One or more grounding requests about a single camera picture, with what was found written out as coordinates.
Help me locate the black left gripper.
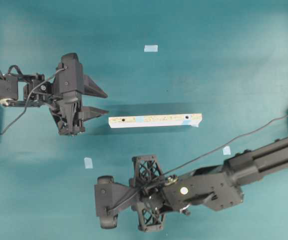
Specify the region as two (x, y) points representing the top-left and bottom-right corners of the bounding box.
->
(49, 74), (109, 136)

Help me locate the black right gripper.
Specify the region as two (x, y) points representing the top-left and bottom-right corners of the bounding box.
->
(129, 154), (165, 225)

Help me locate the white particle board plank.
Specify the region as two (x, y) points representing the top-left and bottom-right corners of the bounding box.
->
(108, 113), (203, 128)

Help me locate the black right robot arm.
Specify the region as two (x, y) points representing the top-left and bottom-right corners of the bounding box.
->
(131, 137), (288, 228)

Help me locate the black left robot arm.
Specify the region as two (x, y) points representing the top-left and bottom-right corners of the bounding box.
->
(0, 63), (108, 136)

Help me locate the blue tape on board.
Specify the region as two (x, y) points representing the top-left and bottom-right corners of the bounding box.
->
(135, 116), (145, 123)

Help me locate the blue tape marker lower-left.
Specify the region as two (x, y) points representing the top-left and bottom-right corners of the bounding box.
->
(84, 157), (93, 169)

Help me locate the blue tape marker top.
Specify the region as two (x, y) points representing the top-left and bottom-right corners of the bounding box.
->
(144, 45), (158, 53)

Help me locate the blue tape marker right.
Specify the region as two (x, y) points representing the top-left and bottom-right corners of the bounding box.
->
(223, 145), (231, 155)

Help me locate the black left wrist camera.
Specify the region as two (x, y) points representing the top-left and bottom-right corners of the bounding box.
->
(53, 52), (84, 96)

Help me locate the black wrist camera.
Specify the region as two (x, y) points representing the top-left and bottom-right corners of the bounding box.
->
(94, 175), (133, 229)
(53, 52), (84, 96)

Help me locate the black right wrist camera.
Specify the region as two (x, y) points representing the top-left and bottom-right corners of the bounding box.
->
(94, 175), (133, 229)

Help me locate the left arm grey cable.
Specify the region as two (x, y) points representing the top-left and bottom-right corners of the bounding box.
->
(0, 65), (68, 136)

